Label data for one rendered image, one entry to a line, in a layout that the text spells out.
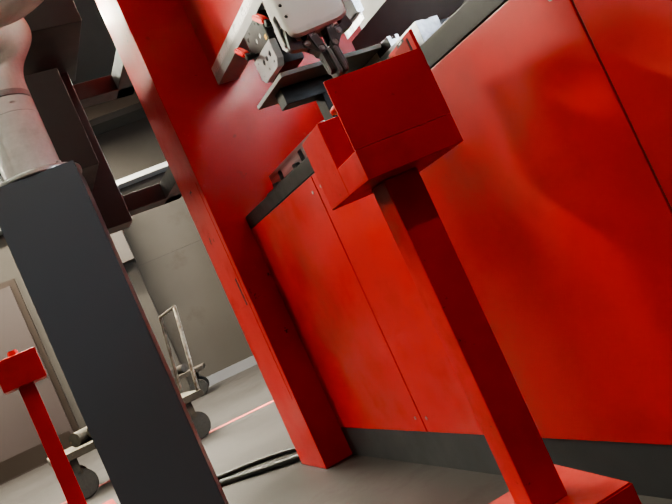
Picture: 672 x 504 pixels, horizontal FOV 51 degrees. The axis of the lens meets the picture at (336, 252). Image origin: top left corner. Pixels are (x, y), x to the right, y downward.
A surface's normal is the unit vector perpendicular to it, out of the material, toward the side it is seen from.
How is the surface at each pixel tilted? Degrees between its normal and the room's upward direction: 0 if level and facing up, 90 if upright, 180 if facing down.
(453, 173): 90
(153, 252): 90
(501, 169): 90
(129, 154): 90
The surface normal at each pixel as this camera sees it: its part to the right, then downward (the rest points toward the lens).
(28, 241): 0.20, -0.13
